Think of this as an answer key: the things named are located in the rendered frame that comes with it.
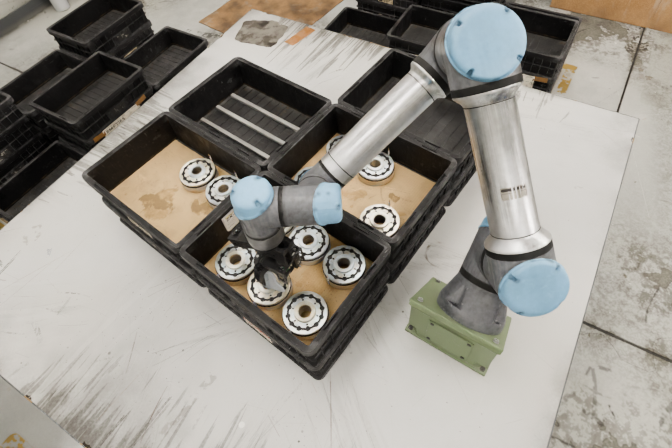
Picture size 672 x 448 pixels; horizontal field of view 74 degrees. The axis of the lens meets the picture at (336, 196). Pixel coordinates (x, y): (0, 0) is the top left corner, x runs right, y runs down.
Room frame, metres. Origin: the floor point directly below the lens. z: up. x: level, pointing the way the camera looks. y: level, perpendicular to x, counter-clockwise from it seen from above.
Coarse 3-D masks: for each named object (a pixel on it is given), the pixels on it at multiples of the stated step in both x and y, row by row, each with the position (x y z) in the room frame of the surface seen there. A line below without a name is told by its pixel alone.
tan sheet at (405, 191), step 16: (400, 176) 0.75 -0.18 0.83; (416, 176) 0.75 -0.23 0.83; (352, 192) 0.72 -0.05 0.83; (368, 192) 0.71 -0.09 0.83; (384, 192) 0.71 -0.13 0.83; (400, 192) 0.70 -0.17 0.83; (416, 192) 0.69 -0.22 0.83; (352, 208) 0.67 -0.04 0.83; (400, 208) 0.65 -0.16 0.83; (400, 224) 0.60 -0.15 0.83
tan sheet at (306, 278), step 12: (336, 240) 0.58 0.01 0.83; (300, 264) 0.52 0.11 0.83; (300, 276) 0.49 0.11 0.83; (312, 276) 0.49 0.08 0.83; (240, 288) 0.48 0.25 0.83; (300, 288) 0.46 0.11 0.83; (312, 288) 0.45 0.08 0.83; (324, 288) 0.45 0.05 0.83; (336, 300) 0.42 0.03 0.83; (264, 312) 0.41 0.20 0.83; (276, 312) 0.41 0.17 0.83
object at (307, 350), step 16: (272, 176) 0.73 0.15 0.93; (224, 208) 0.65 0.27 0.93; (208, 224) 0.61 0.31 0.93; (352, 224) 0.55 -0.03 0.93; (192, 240) 0.56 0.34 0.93; (384, 256) 0.47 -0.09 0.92; (208, 272) 0.48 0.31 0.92; (368, 272) 0.43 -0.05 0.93; (224, 288) 0.43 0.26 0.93; (240, 304) 0.40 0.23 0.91; (352, 304) 0.37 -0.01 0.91; (272, 320) 0.35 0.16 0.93; (336, 320) 0.33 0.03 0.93; (288, 336) 0.31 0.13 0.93; (320, 336) 0.30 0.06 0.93; (304, 352) 0.28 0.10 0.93
